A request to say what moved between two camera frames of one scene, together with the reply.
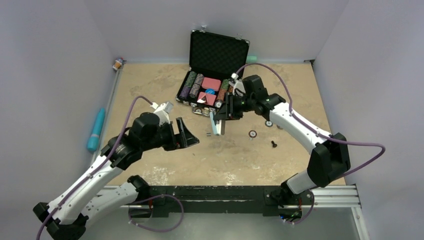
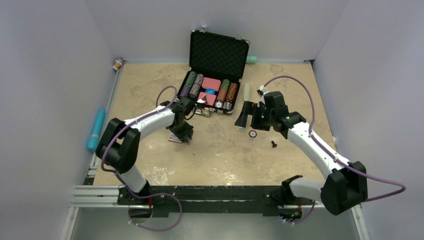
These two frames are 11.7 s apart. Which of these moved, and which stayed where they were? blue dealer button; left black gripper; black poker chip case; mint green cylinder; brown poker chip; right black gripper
Moved: right black gripper; left black gripper
Stayed: brown poker chip; black poker chip case; blue dealer button; mint green cylinder
